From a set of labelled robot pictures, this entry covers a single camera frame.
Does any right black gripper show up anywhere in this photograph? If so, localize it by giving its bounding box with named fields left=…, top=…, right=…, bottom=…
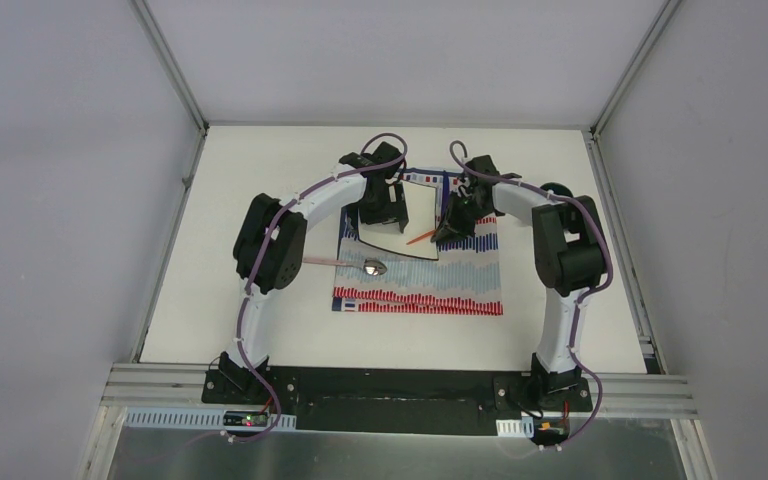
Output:
left=430, top=191, right=491, bottom=245

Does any white square plate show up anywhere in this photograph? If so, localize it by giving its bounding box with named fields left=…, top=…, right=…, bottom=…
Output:
left=357, top=182, right=441, bottom=261

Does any orange plastic fork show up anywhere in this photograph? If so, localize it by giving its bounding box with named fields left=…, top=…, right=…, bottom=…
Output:
left=406, top=230, right=435, bottom=245

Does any patterned cloth napkin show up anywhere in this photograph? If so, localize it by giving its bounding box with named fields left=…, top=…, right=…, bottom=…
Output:
left=330, top=167, right=505, bottom=317

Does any dark green mug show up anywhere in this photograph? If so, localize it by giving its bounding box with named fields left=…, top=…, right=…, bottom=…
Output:
left=541, top=182, right=573, bottom=202

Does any dark blue plastic knife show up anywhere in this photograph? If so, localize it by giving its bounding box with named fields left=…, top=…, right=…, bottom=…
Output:
left=440, top=171, right=451, bottom=219

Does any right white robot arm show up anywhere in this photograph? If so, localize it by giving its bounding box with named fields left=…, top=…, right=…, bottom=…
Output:
left=432, top=155, right=613, bottom=410

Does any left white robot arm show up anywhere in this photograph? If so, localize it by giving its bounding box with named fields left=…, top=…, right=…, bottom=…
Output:
left=217, top=133, right=408, bottom=405

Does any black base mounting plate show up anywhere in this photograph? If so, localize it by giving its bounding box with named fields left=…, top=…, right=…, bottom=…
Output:
left=201, top=361, right=593, bottom=436

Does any silver spoon pink handle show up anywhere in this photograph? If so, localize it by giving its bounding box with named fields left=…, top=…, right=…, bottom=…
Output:
left=302, top=257, right=388, bottom=276

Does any right white cable duct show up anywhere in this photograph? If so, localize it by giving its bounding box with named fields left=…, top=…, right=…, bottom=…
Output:
left=495, top=417, right=535, bottom=439

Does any white cable duct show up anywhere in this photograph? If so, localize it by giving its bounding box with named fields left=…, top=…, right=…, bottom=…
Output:
left=123, top=407, right=274, bottom=433
left=495, top=417, right=535, bottom=439

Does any left white cable duct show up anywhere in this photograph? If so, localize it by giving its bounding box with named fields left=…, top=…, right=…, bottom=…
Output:
left=123, top=407, right=274, bottom=433

